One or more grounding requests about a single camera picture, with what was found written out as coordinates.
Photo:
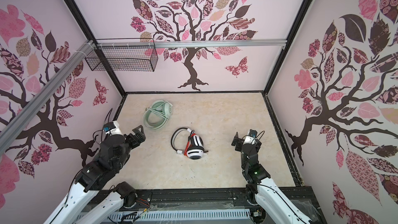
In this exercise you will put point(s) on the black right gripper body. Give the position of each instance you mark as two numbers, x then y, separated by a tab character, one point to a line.
243	162

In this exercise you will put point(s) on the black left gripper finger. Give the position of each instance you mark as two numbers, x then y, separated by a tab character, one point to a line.
135	141
138	131

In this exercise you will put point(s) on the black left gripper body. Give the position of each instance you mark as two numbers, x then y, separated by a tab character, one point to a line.
119	165

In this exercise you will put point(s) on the mint green headphones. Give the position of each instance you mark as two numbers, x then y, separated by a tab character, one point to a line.
157	115

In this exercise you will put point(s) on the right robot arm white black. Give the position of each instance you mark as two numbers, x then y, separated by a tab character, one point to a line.
260	192

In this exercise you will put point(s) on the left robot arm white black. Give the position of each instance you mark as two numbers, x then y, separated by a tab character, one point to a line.
86	185

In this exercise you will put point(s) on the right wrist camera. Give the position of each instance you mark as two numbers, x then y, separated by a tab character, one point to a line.
252	138

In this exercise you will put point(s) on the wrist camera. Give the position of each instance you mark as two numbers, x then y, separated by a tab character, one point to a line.
112	128
252	138

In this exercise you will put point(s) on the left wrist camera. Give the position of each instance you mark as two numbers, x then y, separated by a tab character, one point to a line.
112	128

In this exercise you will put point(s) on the white slotted cable duct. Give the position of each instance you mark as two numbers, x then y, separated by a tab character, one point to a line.
204	216

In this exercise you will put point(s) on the black wire mesh basket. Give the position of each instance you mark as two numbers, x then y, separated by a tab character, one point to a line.
123	54

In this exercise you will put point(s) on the rear aluminium rail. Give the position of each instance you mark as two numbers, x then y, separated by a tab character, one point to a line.
193	44

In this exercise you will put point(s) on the aluminium rail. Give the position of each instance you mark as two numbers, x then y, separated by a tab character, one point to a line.
193	44
17	125

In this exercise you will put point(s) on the left aluminium rail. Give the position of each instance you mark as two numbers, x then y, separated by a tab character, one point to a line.
17	125

